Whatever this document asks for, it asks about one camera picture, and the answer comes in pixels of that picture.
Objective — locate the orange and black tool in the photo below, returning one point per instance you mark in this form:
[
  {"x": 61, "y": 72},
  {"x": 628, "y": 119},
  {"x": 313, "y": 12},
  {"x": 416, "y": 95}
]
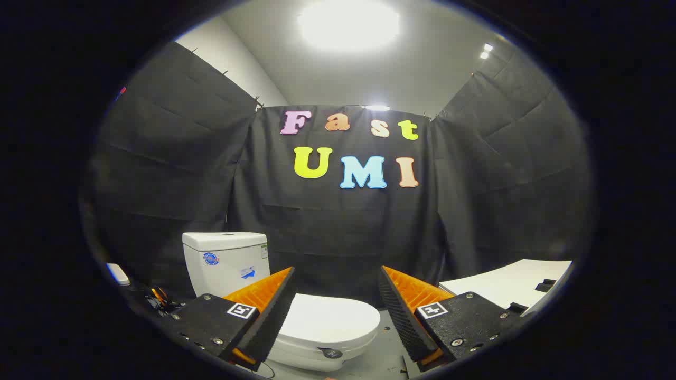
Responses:
[{"x": 160, "y": 298}]

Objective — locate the ceiling light behind cloth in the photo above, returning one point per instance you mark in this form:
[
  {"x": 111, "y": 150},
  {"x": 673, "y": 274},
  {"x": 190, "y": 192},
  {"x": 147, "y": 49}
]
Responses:
[{"x": 377, "y": 107}]

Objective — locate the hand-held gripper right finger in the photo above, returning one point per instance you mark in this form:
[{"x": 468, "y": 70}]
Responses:
[{"x": 404, "y": 322}]

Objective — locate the white toilet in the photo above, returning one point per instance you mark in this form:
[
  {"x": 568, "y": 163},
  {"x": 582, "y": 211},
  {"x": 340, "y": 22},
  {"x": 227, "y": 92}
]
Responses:
[{"x": 222, "y": 264}]

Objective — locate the small white box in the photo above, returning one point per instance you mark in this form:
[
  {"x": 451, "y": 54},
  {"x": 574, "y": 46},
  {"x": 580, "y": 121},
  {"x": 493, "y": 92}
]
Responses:
[{"x": 117, "y": 274}]

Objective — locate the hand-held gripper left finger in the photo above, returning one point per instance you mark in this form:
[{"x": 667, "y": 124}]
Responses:
[{"x": 272, "y": 316}]

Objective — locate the white toilet lid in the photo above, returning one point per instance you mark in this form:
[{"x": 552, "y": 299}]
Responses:
[{"x": 327, "y": 316}]

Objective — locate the white drawer cabinet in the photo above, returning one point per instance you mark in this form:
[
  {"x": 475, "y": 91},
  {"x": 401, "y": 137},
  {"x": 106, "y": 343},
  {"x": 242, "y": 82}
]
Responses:
[{"x": 507, "y": 282}]

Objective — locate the black backdrop cloth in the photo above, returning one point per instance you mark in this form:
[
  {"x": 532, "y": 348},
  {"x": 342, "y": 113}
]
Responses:
[{"x": 343, "y": 227}]

